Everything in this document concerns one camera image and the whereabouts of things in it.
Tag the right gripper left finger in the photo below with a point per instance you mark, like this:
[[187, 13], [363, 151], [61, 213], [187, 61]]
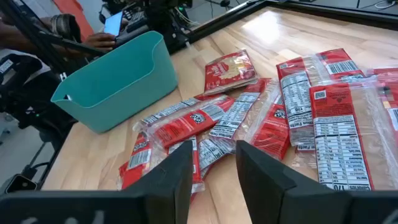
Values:
[[168, 186]]

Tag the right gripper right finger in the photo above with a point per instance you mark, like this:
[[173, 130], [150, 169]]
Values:
[[273, 193]]

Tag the red popcorn bag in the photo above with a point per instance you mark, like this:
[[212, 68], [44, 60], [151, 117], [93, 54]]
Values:
[[211, 152], [136, 158], [230, 71], [236, 115], [186, 124], [295, 93], [339, 140]]

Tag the teal plastic basket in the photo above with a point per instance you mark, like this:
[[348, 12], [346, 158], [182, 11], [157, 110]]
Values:
[[124, 93]]

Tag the small black device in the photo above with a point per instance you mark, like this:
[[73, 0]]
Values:
[[20, 183]]

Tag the person's hand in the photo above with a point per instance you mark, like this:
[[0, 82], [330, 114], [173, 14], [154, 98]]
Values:
[[99, 42]]

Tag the blue-screen smartphone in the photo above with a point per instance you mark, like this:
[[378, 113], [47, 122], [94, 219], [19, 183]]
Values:
[[112, 24]]

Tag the orange fabric item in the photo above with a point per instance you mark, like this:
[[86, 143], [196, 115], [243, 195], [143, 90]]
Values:
[[74, 15]]

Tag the person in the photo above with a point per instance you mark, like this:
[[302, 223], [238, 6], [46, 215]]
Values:
[[18, 34]]

